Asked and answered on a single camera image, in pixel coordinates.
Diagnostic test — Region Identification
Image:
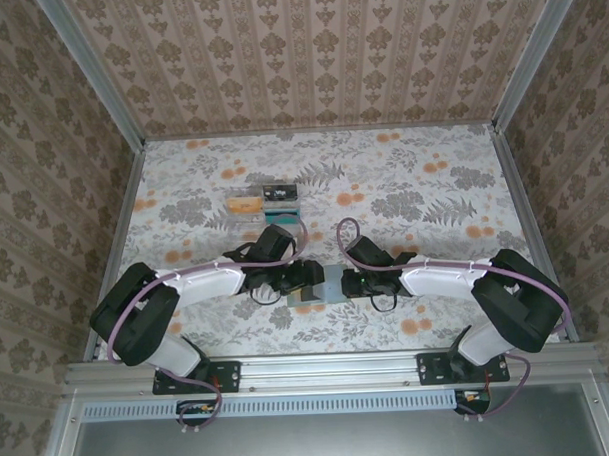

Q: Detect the sage green card holder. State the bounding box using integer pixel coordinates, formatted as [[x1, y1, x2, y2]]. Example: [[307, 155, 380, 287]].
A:
[[285, 265, 346, 309]]

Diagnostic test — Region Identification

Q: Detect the teal card with dark stripe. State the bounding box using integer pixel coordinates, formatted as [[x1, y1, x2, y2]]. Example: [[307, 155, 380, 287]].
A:
[[263, 207, 301, 224]]

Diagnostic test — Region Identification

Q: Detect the orange card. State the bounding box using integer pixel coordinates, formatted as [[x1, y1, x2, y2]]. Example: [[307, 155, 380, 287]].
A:
[[226, 195, 263, 216]]

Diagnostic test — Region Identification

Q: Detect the grey metal panel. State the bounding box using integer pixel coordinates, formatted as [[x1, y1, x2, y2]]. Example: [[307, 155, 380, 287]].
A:
[[37, 376, 609, 456]]

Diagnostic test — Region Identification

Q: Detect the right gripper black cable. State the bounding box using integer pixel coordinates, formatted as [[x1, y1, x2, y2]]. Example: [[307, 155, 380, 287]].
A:
[[368, 284, 402, 313]]

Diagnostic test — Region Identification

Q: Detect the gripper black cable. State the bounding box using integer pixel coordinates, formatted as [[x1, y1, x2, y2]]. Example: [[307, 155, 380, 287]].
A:
[[368, 284, 402, 313], [247, 281, 284, 307]]

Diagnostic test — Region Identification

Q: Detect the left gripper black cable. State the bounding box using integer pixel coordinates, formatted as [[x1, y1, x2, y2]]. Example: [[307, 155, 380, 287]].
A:
[[247, 281, 284, 307]]

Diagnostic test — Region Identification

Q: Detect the aluminium mounting rail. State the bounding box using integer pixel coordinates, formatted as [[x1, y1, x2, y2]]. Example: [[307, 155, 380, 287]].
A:
[[63, 341, 602, 399]]

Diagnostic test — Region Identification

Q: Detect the slotted grey cable duct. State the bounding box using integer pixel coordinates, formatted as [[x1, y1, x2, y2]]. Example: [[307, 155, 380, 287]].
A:
[[82, 388, 460, 423]]

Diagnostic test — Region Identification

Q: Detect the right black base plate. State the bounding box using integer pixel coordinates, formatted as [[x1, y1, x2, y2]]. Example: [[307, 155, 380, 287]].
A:
[[416, 349, 511, 388]]

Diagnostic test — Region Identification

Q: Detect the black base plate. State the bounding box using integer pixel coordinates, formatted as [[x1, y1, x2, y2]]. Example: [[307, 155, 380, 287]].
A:
[[416, 349, 511, 388], [151, 358, 242, 397]]

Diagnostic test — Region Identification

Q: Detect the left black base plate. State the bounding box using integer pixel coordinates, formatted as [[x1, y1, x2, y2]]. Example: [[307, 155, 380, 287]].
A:
[[151, 358, 242, 397]]

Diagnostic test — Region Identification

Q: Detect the aluminium back rail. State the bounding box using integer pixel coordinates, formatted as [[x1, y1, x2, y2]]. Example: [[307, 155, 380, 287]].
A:
[[143, 120, 497, 143]]

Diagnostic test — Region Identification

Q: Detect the aluminium side rail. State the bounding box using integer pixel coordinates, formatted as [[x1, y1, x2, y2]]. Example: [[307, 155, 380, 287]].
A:
[[490, 121, 583, 345], [75, 142, 154, 365]]

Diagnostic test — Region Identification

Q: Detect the aluminium frame post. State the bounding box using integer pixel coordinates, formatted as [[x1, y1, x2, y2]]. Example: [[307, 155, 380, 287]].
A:
[[34, 0, 148, 154], [486, 0, 595, 132]]

